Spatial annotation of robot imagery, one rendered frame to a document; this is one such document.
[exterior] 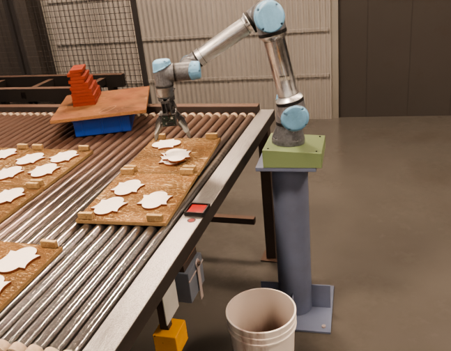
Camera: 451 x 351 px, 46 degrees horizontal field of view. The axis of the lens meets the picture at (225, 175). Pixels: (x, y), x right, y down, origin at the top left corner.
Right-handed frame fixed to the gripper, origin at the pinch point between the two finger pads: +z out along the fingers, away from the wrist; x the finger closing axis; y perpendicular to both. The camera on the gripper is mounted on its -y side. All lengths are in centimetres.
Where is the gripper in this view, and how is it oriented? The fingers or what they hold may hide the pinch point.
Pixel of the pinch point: (173, 139)
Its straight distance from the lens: 232.3
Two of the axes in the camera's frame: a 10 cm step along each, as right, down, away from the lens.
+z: 1.0, 9.1, 4.1
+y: -0.1, 4.1, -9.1
